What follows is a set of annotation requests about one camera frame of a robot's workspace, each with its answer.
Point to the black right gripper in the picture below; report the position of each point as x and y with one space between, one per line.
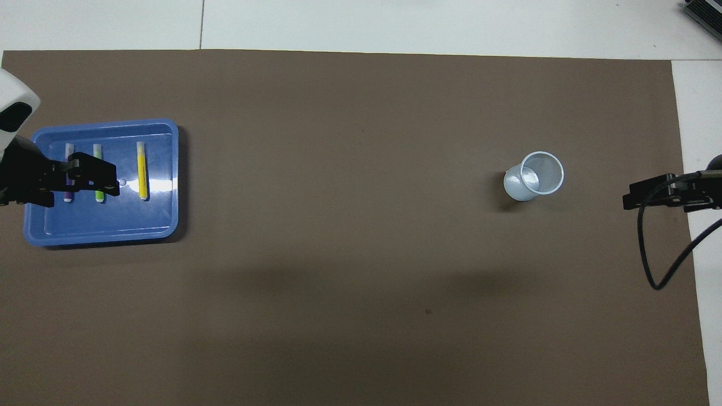
699 192

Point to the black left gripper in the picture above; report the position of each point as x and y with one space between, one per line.
25 180

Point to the green marker pen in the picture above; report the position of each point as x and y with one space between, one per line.
98 194

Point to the purple marker pen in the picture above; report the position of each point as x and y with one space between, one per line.
68 194

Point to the yellow marker pen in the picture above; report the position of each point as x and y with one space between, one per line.
141 175

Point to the blue plastic tray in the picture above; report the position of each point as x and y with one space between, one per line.
152 220

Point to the clear plastic cup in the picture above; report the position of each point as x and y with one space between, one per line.
533 180

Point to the brown table mat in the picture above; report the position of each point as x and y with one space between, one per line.
361 254

